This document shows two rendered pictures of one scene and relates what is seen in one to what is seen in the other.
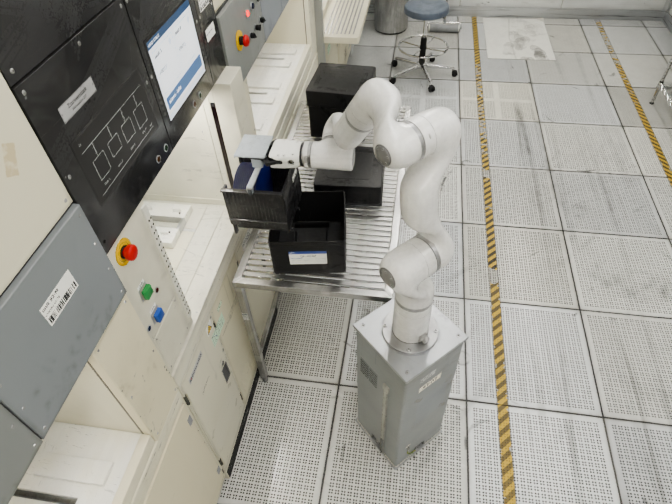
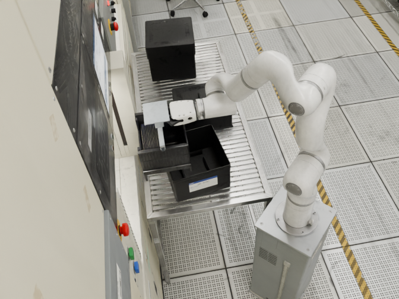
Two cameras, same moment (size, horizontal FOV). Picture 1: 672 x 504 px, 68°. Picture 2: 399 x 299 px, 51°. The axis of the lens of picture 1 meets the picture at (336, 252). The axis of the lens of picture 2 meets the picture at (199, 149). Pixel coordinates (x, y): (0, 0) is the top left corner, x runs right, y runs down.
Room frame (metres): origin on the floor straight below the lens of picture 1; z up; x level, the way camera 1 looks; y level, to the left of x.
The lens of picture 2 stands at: (0.15, 0.44, 2.42)
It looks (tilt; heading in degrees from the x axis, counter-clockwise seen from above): 49 degrees down; 343
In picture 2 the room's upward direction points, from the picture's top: 5 degrees counter-clockwise
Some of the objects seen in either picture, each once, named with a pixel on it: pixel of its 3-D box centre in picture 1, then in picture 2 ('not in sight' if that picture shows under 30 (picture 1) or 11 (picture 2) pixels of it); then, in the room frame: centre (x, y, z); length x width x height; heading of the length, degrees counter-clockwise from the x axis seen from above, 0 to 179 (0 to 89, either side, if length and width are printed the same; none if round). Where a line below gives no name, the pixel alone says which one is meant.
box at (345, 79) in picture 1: (342, 101); (171, 49); (2.24, -0.07, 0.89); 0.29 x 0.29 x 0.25; 74
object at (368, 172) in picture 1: (350, 171); (200, 105); (1.76, -0.08, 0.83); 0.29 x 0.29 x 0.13; 81
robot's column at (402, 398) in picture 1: (403, 384); (287, 255); (0.96, -0.24, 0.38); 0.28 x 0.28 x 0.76; 34
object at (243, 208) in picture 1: (263, 184); (162, 138); (1.34, 0.23, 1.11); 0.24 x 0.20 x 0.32; 168
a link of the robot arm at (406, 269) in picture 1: (408, 277); (301, 183); (0.94, -0.21, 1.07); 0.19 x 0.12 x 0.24; 125
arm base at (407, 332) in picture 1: (411, 314); (298, 206); (0.96, -0.24, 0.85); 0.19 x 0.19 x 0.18
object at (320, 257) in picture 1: (309, 231); (194, 162); (1.37, 0.10, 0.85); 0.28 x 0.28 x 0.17; 87
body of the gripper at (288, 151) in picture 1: (288, 153); (184, 111); (1.32, 0.13, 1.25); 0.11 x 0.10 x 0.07; 78
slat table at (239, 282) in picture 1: (340, 237); (194, 155); (1.79, -0.02, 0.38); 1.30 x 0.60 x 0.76; 169
